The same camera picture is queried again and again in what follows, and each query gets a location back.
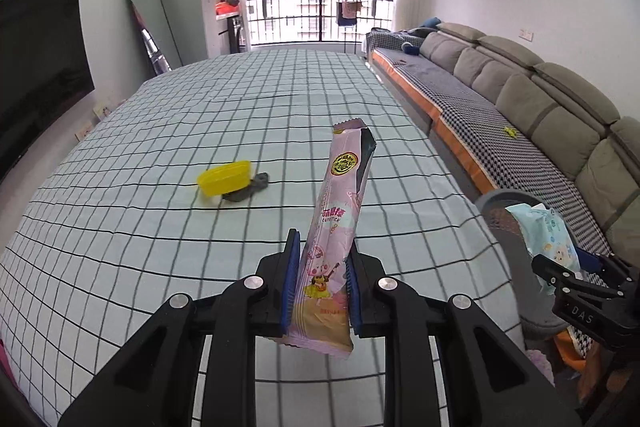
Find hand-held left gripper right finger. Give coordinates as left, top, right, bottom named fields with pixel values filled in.
left=345, top=247, right=563, bottom=427

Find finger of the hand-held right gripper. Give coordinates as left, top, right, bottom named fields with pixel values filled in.
left=575, top=248, right=640, bottom=293
left=532, top=254, right=623, bottom=300

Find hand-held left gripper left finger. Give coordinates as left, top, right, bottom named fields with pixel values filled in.
left=57, top=229, right=302, bottom=427

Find grey perforated basket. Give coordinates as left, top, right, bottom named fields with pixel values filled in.
left=474, top=188, right=601, bottom=343

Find light blue wipes packet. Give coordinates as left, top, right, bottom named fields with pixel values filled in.
left=505, top=203, right=583, bottom=278

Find pink snack wrapper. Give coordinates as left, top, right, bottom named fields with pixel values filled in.
left=272, top=117, right=377, bottom=360

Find purple fuzzy object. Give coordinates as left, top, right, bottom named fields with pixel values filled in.
left=522, top=349, right=556, bottom=385

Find dark toy lizard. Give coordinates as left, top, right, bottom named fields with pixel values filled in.
left=222, top=172, right=271, bottom=202

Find yellow plastic container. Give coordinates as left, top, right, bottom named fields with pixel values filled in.
left=196, top=160, right=252, bottom=198

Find grey sofa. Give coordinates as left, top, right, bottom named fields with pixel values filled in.
left=417, top=22, right=640, bottom=268
left=367, top=29, right=616, bottom=258

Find dark stand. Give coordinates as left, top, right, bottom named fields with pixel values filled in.
left=227, top=14, right=248, bottom=54

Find pink cloth on hanger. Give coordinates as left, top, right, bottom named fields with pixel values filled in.
left=336, top=0, right=363, bottom=28

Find leaning standing mirror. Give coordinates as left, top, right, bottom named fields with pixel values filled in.
left=125, top=0, right=183, bottom=75

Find black television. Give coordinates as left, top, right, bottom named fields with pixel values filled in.
left=0, top=0, right=96, bottom=182

